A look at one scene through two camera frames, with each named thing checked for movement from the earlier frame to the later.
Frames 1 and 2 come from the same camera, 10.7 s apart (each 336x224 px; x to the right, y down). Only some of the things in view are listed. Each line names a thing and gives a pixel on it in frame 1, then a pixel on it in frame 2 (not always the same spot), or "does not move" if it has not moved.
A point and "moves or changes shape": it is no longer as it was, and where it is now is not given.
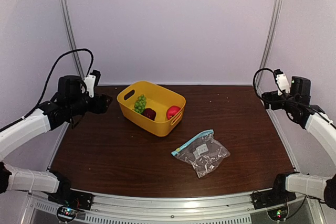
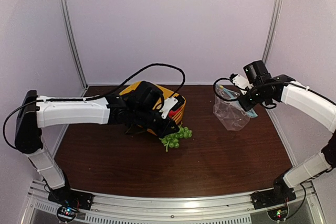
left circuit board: (66, 213) does not move
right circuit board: (279, 214) does not move
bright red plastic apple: (171, 111) does not move
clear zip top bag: (205, 153) to (228, 108)
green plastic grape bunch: (140, 104) moves or changes shape
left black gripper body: (98, 107) to (143, 119)
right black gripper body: (275, 105) to (257, 96)
